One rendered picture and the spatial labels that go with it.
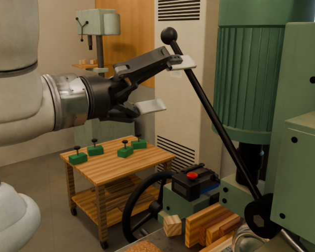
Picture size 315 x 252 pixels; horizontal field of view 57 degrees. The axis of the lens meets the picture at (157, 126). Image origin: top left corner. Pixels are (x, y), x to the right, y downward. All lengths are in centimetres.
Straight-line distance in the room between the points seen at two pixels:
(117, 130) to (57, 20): 141
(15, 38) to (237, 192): 54
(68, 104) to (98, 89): 6
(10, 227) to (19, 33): 66
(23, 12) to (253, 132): 43
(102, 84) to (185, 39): 168
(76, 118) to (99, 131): 234
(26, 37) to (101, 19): 234
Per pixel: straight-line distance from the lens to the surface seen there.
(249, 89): 57
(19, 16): 39
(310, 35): 51
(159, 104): 65
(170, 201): 90
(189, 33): 211
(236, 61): 57
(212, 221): 78
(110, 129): 287
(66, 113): 46
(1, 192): 94
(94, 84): 49
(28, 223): 98
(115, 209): 220
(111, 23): 263
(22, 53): 40
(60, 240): 231
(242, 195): 69
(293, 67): 52
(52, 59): 352
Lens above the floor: 141
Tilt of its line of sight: 18 degrees down
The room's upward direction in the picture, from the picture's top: straight up
